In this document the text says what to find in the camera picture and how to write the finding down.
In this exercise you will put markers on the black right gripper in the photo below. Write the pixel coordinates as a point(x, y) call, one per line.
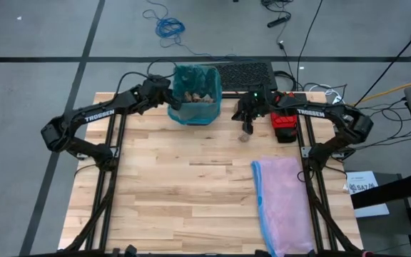
point(253, 105)

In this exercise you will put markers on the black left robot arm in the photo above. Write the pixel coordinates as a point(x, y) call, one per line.
point(98, 115)

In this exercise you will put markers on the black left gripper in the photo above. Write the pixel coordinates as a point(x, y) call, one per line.
point(157, 89)

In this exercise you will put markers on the black aluminium rail frame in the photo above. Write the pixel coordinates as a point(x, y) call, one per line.
point(123, 128)
point(300, 135)

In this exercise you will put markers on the brown paper ball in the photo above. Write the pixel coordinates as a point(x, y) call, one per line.
point(199, 97)
point(243, 138)
point(188, 96)

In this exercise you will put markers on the black metal beam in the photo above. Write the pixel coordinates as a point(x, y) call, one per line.
point(391, 191)

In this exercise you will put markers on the white printed paper sheet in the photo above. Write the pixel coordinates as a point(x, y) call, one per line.
point(367, 200)

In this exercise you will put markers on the black table edge bar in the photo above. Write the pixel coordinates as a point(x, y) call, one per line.
point(227, 95)

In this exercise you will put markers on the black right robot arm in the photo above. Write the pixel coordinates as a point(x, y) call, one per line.
point(310, 113)

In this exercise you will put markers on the pink trash bag blue hem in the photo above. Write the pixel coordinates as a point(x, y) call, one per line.
point(284, 200)

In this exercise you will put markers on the red and black fabric bundle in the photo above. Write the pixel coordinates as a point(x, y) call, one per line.
point(283, 121)

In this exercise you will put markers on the teal plastic trash bag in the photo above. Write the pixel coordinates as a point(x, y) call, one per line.
point(195, 114)

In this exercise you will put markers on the black power strip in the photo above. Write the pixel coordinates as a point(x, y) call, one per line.
point(278, 21)

